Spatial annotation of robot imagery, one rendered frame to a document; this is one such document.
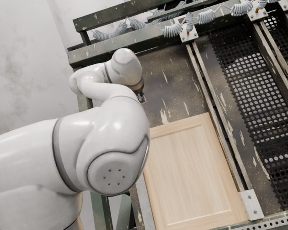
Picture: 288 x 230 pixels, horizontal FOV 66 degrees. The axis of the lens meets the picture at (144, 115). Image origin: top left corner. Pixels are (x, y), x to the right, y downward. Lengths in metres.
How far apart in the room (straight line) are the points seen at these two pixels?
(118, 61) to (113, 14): 1.14
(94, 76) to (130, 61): 0.14
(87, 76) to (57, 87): 3.62
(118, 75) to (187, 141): 0.58
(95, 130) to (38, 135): 0.09
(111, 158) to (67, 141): 0.08
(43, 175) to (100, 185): 0.09
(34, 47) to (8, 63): 0.60
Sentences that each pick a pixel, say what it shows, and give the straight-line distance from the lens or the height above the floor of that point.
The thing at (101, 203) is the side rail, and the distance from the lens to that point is 1.26.
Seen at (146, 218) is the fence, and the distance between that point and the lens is 1.21.
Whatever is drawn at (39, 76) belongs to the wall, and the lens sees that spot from 4.57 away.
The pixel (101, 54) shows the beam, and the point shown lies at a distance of 1.48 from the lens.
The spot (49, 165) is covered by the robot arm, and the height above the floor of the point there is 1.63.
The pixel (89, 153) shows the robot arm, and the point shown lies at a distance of 0.30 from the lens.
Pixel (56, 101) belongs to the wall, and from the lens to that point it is 4.51.
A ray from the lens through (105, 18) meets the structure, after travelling 1.94.
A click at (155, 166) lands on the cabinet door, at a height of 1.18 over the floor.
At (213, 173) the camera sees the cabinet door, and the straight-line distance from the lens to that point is 1.22.
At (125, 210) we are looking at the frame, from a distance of 1.69.
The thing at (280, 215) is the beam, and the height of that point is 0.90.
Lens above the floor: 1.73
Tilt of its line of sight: 13 degrees down
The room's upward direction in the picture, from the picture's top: 17 degrees counter-clockwise
